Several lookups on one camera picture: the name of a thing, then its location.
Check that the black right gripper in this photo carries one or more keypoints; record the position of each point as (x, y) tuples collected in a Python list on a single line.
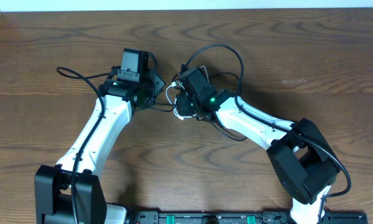
[(184, 104)]

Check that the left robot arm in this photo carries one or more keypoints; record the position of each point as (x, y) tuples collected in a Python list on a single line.
[(70, 191)]

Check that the clear tape scrap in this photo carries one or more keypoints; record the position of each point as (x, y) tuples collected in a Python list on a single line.
[(294, 81)]

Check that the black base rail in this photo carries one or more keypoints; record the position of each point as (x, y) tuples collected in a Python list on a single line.
[(152, 217)]

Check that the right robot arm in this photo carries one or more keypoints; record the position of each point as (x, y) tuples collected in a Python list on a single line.
[(302, 159)]

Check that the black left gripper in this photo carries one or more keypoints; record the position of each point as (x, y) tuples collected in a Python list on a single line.
[(156, 84)]

